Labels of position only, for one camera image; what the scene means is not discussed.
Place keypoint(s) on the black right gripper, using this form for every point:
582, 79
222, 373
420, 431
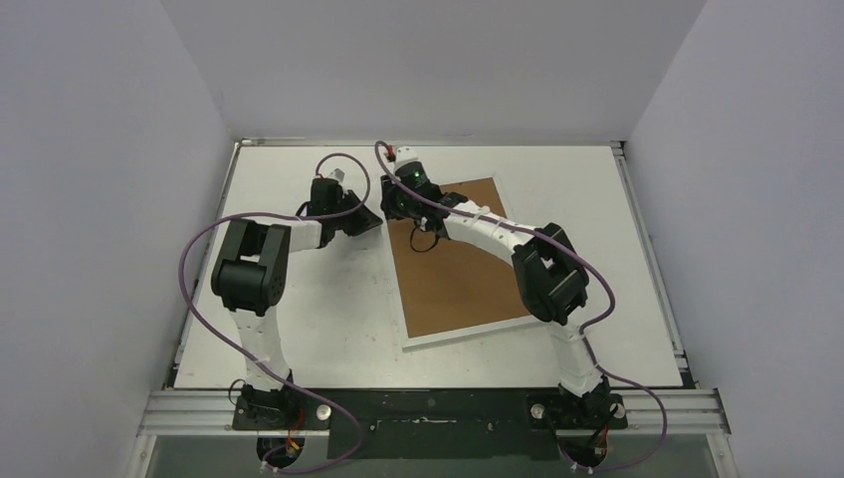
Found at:
401, 203

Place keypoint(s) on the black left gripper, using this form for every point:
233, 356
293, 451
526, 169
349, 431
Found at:
366, 220

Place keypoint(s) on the white picture frame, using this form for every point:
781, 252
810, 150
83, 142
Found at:
451, 291

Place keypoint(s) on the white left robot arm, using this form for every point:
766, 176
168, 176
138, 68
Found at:
250, 274

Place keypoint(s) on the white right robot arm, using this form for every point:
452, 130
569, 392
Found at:
551, 284

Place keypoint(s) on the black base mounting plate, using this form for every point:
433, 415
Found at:
428, 423

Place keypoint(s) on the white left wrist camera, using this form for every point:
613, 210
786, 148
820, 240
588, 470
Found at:
338, 175

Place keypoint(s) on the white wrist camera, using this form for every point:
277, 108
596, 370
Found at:
404, 160
338, 175

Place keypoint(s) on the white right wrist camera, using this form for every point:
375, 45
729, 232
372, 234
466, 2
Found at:
404, 160

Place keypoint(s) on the aluminium table front rail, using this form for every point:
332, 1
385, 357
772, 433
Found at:
185, 412

